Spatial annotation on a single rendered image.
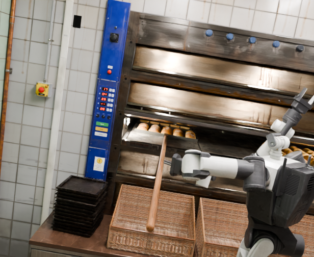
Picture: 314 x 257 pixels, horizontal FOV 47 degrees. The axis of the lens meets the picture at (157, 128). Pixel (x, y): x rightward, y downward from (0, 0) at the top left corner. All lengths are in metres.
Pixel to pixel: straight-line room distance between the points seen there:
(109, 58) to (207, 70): 0.70
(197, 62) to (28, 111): 1.28
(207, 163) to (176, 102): 1.10
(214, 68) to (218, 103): 0.25
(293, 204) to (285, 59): 1.28
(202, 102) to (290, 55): 0.70
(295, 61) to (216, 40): 0.58
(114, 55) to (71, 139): 0.71
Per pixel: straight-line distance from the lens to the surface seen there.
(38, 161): 2.86
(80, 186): 2.53
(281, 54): 2.74
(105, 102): 2.62
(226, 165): 1.60
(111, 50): 2.60
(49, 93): 2.68
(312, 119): 2.84
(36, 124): 2.80
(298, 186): 1.74
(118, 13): 2.62
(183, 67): 2.60
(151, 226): 1.32
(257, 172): 1.65
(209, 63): 2.63
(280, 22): 2.74
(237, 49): 2.67
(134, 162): 2.71
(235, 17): 2.67
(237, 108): 2.67
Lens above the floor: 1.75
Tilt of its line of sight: 10 degrees down
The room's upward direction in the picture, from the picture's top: 9 degrees clockwise
